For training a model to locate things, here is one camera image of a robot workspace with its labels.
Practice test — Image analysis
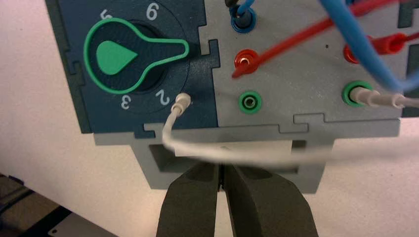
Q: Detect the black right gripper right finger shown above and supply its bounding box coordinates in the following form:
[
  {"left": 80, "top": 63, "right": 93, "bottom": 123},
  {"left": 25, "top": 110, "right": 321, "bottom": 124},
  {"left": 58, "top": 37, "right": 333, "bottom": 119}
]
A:
[{"left": 223, "top": 163, "right": 319, "bottom": 237}]

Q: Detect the red banana plug cable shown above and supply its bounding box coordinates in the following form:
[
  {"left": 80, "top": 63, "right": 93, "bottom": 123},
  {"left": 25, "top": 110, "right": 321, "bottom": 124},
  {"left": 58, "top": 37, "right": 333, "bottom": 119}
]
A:
[{"left": 231, "top": 0, "right": 419, "bottom": 79}]

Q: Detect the green rotary knob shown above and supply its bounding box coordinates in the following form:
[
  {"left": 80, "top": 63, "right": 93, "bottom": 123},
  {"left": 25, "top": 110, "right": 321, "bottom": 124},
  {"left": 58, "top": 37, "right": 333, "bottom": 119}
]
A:
[{"left": 83, "top": 17, "right": 191, "bottom": 95}]

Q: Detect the blue banana plug cable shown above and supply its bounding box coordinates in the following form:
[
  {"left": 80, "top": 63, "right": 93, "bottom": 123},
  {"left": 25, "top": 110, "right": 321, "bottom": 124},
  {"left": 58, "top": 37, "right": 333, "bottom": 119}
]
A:
[{"left": 230, "top": 0, "right": 419, "bottom": 93}]

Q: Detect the grey and blue control box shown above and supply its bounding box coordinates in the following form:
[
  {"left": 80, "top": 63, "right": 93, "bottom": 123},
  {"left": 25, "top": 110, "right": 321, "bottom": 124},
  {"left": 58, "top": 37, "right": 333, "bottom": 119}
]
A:
[{"left": 44, "top": 0, "right": 419, "bottom": 194}]

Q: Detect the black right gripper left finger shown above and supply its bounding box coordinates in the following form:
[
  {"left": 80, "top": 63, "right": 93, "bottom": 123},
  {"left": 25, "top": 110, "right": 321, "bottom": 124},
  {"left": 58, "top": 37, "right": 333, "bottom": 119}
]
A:
[{"left": 156, "top": 162, "right": 220, "bottom": 237}]

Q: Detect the white banana plug cable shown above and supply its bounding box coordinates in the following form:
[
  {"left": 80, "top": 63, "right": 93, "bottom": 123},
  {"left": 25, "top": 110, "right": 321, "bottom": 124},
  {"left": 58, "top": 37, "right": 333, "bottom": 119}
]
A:
[{"left": 162, "top": 85, "right": 419, "bottom": 169}]

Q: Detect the grey metal plate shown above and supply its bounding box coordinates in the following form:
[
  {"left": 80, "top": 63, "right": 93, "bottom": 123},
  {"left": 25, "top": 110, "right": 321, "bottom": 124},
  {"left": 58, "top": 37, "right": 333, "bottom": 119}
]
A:
[{"left": 48, "top": 214, "right": 119, "bottom": 237}]

